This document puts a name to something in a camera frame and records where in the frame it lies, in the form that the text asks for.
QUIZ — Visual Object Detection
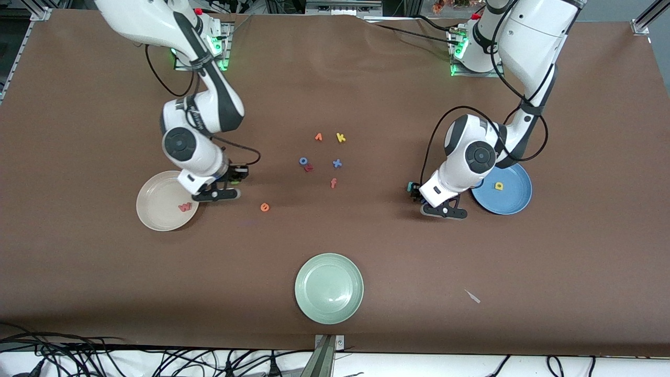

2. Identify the beige plate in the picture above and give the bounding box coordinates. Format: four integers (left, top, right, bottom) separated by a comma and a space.
136, 170, 201, 232

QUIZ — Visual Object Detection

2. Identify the brown table cover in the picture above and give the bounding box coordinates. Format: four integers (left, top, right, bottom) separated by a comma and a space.
0, 9, 670, 358

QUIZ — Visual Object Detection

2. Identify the blue plate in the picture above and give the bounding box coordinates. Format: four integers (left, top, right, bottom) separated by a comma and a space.
471, 162, 533, 216

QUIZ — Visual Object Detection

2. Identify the green plate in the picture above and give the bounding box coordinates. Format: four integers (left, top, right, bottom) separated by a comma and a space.
294, 253, 364, 325

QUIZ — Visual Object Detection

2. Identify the grey metal box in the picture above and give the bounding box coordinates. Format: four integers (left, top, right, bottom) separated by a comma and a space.
305, 0, 384, 16

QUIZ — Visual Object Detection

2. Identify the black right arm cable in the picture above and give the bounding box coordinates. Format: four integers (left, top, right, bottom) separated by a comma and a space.
144, 45, 261, 168

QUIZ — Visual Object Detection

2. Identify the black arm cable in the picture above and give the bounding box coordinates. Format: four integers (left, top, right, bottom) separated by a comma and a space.
420, 0, 558, 181
144, 45, 261, 168

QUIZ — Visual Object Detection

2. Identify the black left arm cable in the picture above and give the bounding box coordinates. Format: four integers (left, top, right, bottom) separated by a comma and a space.
420, 0, 558, 181

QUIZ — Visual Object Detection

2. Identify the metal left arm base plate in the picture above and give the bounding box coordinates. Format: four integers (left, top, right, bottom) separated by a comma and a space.
450, 29, 506, 78

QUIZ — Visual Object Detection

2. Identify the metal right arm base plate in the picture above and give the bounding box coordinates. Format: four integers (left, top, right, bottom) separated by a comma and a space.
174, 24, 232, 71

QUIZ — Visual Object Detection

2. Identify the black cable on cover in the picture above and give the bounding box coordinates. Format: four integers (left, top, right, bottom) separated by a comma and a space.
361, 16, 461, 48

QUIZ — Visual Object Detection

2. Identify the metal camera stand bracket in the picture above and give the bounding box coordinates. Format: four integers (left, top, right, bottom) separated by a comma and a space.
301, 334, 345, 377

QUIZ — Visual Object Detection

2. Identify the tangle of black cables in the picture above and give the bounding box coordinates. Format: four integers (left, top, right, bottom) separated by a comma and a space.
0, 322, 315, 377

